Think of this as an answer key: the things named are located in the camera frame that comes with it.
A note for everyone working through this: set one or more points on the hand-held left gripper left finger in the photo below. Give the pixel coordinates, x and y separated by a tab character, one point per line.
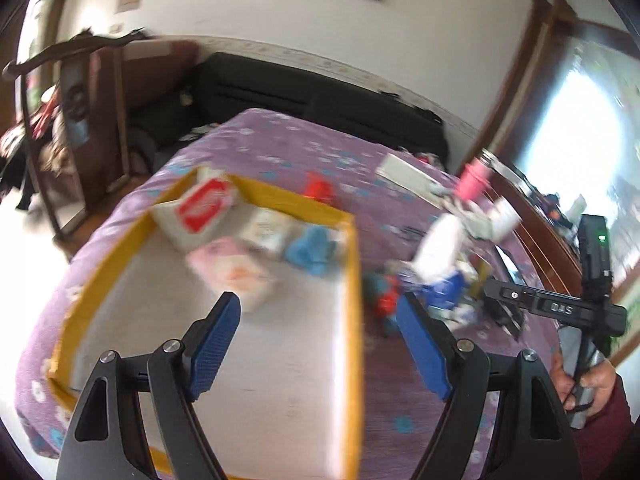
215	345

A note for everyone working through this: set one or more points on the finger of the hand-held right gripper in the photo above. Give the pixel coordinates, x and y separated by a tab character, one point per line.
507	320
510	295

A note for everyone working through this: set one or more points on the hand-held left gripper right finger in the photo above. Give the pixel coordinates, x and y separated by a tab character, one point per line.
422	355

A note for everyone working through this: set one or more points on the zip bag of coloured strips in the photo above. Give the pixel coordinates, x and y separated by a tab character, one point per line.
482	275

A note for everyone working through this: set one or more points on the yellow cardboard box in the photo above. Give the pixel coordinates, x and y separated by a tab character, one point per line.
285	360

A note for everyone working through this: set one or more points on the white soft packet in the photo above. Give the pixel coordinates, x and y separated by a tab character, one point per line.
440	245

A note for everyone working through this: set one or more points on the person's right forearm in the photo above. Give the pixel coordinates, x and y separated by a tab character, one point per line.
615	440

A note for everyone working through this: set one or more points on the red and blue soft toy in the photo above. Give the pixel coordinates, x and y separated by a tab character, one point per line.
385	302

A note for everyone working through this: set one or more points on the red soft item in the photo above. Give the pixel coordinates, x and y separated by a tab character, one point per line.
317	187

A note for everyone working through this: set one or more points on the person's right hand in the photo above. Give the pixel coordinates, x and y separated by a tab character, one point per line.
562	380

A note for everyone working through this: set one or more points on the black smartphone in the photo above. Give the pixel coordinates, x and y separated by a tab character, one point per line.
506	267

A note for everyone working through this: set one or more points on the blue and white packet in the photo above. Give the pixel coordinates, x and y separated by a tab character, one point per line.
445	290

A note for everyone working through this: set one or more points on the pink tissue packet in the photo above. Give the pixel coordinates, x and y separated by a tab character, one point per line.
230	270

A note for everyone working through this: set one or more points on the white glove with green cuff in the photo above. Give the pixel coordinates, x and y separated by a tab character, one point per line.
477	225

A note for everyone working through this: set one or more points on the white plastic jar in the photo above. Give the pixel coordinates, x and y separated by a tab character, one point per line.
502	217

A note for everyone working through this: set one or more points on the pink cup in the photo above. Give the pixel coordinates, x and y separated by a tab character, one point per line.
472	180

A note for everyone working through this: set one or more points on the red and white tissue packet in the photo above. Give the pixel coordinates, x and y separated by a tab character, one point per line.
205	205

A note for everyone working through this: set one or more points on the white booklet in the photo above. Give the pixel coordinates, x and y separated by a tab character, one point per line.
402	170

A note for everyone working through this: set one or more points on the purple floral tablecloth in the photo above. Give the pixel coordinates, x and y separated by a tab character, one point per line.
310	150

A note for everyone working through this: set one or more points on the wooden framed window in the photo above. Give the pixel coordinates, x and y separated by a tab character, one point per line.
532	60

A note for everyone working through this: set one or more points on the dark wooden chair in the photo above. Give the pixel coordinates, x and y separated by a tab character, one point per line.
120	110

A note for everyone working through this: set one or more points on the black sofa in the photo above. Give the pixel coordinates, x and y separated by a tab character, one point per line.
280	85

